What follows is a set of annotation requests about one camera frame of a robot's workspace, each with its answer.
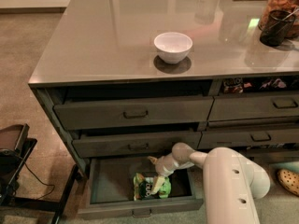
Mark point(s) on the bottom right drawer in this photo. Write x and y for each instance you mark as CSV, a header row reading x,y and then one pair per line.
x,y
272,155

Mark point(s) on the green rice chip bag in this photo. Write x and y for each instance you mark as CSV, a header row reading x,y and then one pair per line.
x,y
143,185

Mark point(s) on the top left drawer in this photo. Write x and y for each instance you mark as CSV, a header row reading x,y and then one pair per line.
x,y
133,112

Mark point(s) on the grey drawer cabinet counter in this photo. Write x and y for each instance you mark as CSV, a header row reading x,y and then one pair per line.
x,y
103,50

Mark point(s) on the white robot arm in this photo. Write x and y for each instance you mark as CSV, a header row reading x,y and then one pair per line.
x,y
231,181

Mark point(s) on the snack packets in drawer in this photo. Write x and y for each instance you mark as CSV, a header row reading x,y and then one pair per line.
x,y
259,84

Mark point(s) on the open bottom left drawer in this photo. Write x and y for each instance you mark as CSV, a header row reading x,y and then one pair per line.
x,y
110,190

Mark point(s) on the top right drawer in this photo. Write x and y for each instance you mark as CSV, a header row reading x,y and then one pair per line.
x,y
263,105

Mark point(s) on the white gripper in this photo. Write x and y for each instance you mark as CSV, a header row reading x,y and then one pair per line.
x,y
162,168

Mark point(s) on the spotted yellow shoe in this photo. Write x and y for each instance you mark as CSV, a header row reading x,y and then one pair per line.
x,y
289,180

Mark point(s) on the black metal stand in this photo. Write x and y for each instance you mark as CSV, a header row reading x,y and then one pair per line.
x,y
15,149

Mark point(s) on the white ceramic bowl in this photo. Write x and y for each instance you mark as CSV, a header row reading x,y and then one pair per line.
x,y
172,47

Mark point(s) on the black mesh cup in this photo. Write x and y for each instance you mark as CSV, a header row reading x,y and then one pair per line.
x,y
279,23

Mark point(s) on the middle left drawer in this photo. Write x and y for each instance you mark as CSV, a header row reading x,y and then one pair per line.
x,y
131,144

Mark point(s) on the clear snack jar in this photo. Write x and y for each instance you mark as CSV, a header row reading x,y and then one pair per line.
x,y
286,5

